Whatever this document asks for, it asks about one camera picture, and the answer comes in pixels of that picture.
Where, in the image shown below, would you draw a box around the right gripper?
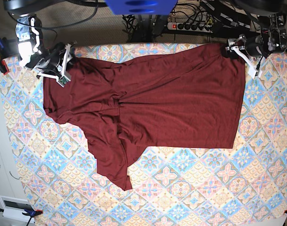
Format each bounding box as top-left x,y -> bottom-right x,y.
36,42 -> 75,87

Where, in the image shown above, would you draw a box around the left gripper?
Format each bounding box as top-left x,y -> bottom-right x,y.
222,34 -> 263,79

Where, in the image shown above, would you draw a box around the maroon t-shirt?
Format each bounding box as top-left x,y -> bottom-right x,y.
43,43 -> 246,190

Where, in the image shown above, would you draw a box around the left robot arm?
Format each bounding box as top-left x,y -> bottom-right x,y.
225,0 -> 287,78

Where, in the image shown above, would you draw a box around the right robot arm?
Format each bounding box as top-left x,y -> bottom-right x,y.
3,0 -> 74,87

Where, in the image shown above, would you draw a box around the white power strip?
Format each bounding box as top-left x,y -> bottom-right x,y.
167,22 -> 212,33

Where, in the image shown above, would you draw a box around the blue plastic box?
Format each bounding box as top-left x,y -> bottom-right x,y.
105,0 -> 177,15

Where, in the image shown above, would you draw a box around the patterned tablecloth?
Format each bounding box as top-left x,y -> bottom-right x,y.
0,54 -> 287,226

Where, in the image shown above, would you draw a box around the blue clamp front left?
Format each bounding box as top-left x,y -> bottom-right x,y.
0,208 -> 43,226

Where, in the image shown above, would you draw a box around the tangled black cables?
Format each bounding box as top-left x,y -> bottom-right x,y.
121,0 -> 229,43

